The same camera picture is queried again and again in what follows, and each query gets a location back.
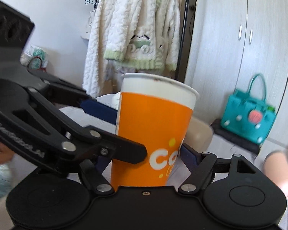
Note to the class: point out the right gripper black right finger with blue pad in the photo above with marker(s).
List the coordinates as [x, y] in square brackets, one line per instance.
[200, 166]

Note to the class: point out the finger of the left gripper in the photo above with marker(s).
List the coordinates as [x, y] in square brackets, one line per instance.
[91, 142]
[86, 100]

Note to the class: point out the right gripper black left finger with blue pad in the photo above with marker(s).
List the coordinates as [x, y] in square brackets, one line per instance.
[90, 175]

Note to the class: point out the orange white paper cup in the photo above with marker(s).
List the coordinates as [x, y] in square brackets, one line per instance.
[154, 111]

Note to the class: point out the beige plastic cup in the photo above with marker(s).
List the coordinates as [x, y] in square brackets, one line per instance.
[199, 135]

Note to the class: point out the pink plastic cup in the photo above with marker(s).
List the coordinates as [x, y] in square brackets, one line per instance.
[275, 167]

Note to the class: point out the white tote bag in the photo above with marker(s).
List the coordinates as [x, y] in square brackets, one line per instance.
[87, 30]

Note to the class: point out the teal handbag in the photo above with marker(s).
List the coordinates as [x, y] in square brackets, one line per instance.
[249, 117]

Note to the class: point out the white fluffy robe green trim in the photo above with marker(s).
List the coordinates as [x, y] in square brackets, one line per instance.
[144, 34]

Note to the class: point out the grey three-door wardrobe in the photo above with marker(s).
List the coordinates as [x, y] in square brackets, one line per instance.
[232, 41]

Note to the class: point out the black clothes rack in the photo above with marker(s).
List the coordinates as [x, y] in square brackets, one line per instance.
[114, 69]

